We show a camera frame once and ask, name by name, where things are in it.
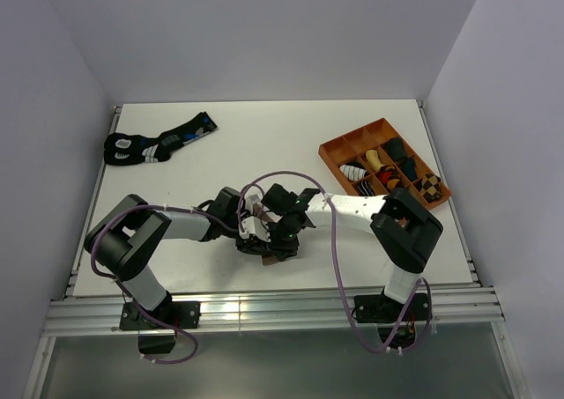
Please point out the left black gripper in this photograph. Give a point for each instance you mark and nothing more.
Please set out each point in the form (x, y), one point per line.
(254, 246)

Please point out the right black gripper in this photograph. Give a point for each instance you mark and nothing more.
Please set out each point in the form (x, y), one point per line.
(284, 251)

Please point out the brown sock red stripes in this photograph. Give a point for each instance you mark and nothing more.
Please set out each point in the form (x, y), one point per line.
(271, 260)

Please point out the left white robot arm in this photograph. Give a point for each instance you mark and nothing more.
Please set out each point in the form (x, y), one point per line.
(122, 243)

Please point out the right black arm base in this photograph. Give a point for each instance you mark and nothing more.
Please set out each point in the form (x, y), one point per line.
(378, 309)

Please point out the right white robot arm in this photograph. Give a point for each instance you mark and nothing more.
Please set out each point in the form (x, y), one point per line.
(406, 230)

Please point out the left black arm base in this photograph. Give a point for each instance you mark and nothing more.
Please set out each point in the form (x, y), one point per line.
(159, 329)

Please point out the black white striped rolled sock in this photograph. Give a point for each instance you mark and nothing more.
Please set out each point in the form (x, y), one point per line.
(365, 188)

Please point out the orange compartment tray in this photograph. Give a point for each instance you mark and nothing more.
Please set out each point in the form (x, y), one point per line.
(352, 147)

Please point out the yellow rolled sock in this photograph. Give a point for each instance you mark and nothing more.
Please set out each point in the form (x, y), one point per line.
(373, 159)

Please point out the black blue patterned sock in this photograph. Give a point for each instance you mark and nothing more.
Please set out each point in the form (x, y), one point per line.
(128, 150)

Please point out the red black rolled sock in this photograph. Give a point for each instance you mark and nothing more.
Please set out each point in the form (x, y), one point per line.
(389, 177)

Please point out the dark green rolled sock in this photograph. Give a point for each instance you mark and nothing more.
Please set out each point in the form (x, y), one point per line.
(395, 149)

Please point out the dark teal rolled sock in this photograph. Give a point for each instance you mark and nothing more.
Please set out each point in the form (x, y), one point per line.
(408, 167)

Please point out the brown checkered rolled sock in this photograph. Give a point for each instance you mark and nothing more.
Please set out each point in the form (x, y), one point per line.
(430, 188)

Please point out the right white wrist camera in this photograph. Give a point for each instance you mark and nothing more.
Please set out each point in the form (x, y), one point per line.
(254, 228)

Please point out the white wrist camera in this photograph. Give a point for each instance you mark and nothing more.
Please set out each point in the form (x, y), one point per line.
(254, 228)
(253, 203)

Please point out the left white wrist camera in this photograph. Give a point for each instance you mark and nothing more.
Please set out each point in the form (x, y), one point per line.
(253, 203)

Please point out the aluminium table rail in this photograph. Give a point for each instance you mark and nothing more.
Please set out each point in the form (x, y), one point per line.
(321, 309)

